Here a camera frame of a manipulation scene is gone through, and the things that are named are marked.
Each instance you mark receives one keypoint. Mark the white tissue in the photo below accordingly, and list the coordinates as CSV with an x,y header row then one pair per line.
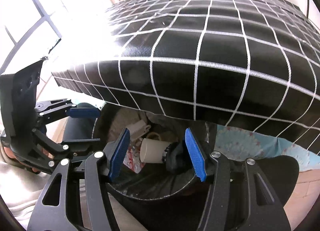
x,y
122,121

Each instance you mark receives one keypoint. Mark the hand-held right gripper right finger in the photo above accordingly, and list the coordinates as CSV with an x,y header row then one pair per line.
x,y
196,156

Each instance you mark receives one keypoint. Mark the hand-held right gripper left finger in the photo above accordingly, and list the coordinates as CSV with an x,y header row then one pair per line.
x,y
120,156

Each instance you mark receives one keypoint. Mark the blue floral bedsheet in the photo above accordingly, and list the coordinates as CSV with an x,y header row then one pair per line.
x,y
250,146

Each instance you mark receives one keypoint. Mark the red white snack packet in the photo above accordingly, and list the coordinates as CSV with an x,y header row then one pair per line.
x,y
132,159

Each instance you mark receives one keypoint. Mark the black bagged trash bin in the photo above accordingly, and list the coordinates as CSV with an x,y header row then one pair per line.
x,y
155,188

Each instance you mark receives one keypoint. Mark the black white checked cloth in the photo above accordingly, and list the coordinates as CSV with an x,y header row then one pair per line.
x,y
200,45

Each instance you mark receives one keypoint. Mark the bright window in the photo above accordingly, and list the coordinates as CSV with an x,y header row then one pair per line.
x,y
37,8

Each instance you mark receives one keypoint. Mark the person's left hand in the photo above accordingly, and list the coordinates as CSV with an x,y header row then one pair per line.
x,y
10,154

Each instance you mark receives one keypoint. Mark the white paper cup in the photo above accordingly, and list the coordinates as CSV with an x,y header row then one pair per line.
x,y
152,151

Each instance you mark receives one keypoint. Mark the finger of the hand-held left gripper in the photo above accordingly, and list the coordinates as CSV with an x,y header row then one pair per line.
x,y
82,113
75,144

